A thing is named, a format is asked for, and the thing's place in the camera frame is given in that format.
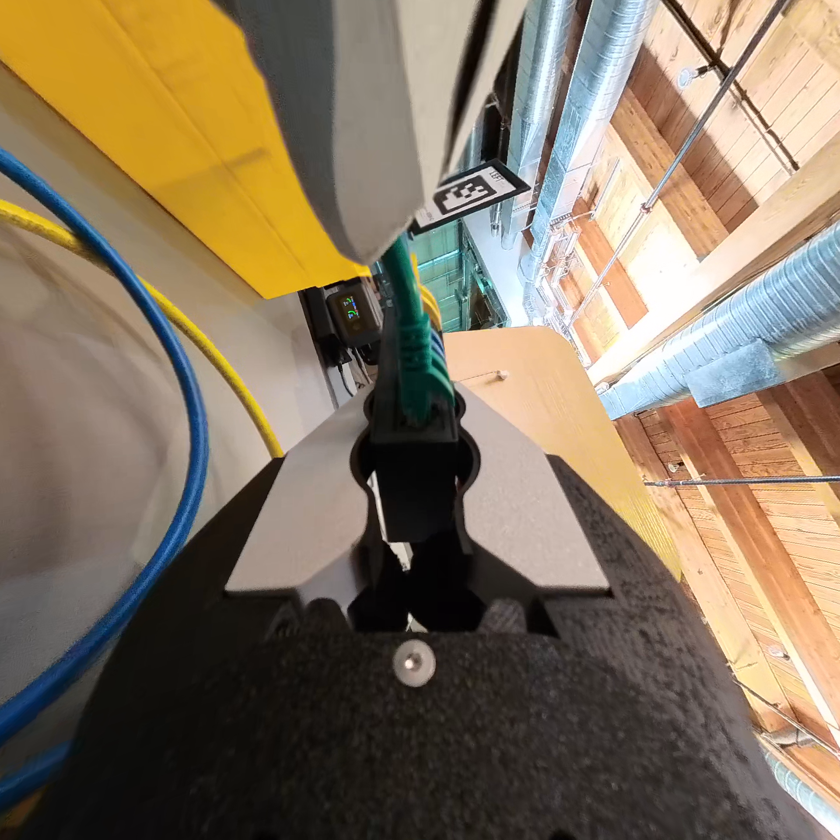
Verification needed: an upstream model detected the green ethernet cable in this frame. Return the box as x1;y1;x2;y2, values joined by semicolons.
379;235;456;425

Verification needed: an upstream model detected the silver ventilation duct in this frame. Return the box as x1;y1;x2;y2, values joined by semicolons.
518;0;660;280
761;745;840;836
600;222;840;422

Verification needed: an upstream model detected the wooden stand white base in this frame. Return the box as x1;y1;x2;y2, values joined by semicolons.
443;326;683;580

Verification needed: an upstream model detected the yellow plastic bin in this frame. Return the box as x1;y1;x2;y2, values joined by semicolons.
0;0;373;301

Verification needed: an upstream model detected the black power bank with display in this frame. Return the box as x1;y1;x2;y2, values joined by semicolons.
325;279;383;347

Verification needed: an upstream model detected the blue ethernet cable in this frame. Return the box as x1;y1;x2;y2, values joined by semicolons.
0;147;448;811

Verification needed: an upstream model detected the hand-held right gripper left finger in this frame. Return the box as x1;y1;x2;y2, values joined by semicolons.
225;392;411;632

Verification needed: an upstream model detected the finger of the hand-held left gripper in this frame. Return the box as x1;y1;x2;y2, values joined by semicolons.
220;0;492;266
453;0;531;188

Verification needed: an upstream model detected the yellow ethernet cable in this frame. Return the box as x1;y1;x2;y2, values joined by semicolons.
0;199;442;460

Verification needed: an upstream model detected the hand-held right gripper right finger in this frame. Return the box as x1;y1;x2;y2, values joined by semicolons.
412;386;613;632

